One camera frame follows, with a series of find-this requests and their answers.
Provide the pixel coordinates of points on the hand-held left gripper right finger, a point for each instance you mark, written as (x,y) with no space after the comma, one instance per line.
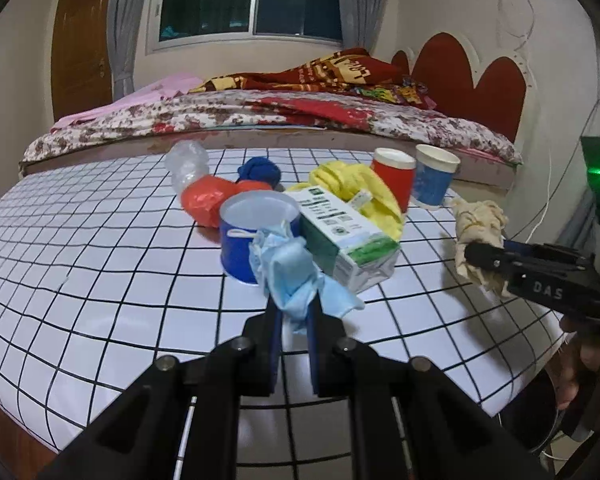
(315,350)

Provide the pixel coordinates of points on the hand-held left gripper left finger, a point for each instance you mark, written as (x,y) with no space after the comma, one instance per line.
(275,340)

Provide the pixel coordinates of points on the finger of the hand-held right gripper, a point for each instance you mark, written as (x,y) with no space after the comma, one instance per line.
(520,249)
(487,256)

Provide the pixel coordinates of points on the blue face mask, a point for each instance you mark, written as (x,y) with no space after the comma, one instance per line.
(290,270)

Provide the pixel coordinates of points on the light blue paper cup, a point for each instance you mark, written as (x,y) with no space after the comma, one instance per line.
(430,185)

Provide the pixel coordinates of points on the dark blue paper cup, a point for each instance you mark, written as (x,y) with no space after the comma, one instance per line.
(235,255)

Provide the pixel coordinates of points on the green and white carton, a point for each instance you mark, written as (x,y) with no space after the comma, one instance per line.
(340,240)

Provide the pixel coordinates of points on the red paper cup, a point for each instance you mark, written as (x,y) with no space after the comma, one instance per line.
(392,185)

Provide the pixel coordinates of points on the dark round trash bin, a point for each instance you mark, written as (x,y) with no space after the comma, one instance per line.
(530,415)

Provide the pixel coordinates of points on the orange plastic bag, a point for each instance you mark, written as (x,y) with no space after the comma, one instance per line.
(205,202)

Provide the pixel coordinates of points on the yellow cloth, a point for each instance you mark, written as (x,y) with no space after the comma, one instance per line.
(340,177)

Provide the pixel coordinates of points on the person's right hand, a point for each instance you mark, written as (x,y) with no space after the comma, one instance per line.
(575,370)

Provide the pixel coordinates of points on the bed mattress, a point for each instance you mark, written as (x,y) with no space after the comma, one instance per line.
(485,167)

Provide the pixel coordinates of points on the blue cloth ball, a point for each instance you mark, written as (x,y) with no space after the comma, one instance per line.
(260,170)

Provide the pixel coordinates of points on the red and white headboard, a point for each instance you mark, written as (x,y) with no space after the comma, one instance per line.
(460,70)

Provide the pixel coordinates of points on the clear plastic bag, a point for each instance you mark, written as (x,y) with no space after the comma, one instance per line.
(187,165)

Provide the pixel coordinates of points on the bed with floral bedding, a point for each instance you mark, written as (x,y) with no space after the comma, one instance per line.
(280,115)

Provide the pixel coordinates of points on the red printed blanket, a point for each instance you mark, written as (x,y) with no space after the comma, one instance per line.
(330,72)

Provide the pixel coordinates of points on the pink cloth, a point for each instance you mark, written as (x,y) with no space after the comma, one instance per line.
(145,95)

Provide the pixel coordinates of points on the grey curtain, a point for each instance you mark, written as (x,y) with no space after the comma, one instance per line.
(125,25)
(367,5)

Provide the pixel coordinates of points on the window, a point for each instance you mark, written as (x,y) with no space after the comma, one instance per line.
(250,0)

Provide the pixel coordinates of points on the wooden door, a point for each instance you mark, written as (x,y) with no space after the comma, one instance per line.
(80,50)

